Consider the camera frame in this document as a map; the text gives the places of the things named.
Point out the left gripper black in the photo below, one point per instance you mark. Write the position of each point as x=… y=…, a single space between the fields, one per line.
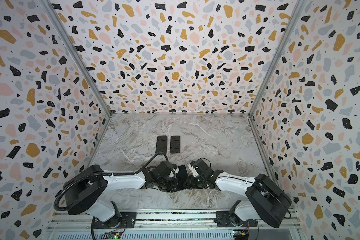
x=174 y=183

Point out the black phone case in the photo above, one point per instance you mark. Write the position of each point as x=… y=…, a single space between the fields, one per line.
x=161 y=144

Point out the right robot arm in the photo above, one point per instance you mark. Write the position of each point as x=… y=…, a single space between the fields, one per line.
x=267 y=201

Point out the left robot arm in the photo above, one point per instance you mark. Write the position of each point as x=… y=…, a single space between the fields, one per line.
x=84 y=193

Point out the right circuit board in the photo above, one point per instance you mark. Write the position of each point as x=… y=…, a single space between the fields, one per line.
x=241 y=235

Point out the circuit board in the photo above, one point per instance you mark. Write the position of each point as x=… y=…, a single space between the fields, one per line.
x=113 y=235
x=241 y=235

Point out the left circuit board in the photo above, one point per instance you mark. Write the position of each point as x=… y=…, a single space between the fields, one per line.
x=113 y=235

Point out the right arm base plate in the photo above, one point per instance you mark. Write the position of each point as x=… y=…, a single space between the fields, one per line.
x=225 y=219

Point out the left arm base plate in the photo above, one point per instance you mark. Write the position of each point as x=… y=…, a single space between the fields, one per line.
x=123 y=220

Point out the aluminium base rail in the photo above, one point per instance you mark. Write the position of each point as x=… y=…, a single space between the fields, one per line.
x=170 y=225

